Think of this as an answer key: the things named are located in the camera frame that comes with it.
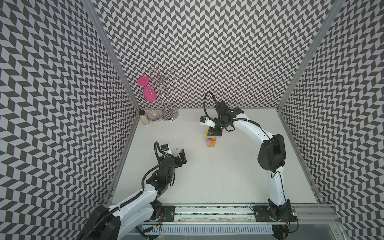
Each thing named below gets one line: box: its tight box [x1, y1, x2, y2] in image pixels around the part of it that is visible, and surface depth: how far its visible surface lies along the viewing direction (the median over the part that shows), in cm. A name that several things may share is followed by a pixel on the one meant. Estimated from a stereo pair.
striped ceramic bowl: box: [147, 109, 163, 122], surface depth 114 cm
